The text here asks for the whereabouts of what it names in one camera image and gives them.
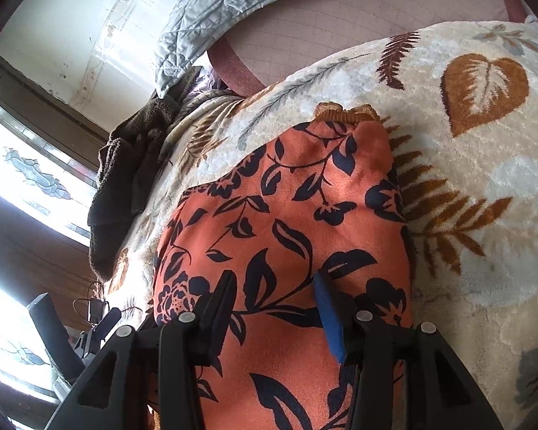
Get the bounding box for stained glass window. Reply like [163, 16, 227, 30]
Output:
[0, 106, 100, 247]
[0, 273, 61, 401]

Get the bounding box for black charger with cable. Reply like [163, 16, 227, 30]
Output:
[72, 280, 111, 324]

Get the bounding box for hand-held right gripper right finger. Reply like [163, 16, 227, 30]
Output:
[313, 271, 505, 430]

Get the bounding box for purple patterned cloth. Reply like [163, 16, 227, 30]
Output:
[196, 66, 235, 97]

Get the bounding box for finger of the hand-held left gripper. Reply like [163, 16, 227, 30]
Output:
[90, 306, 123, 347]
[25, 292, 87, 385]

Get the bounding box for brown fleece blanket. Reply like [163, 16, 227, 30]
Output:
[87, 64, 203, 279]

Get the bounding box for pink mattress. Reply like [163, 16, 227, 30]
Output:
[206, 0, 526, 99]

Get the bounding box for grey quilted bedspread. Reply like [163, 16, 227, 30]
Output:
[154, 0, 441, 100]

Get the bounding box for cream leaf-print fleece blanket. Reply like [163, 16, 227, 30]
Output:
[103, 20, 538, 430]

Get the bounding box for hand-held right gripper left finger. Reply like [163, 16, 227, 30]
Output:
[45, 271, 238, 430]

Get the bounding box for orange floral garment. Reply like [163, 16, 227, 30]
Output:
[148, 103, 416, 430]

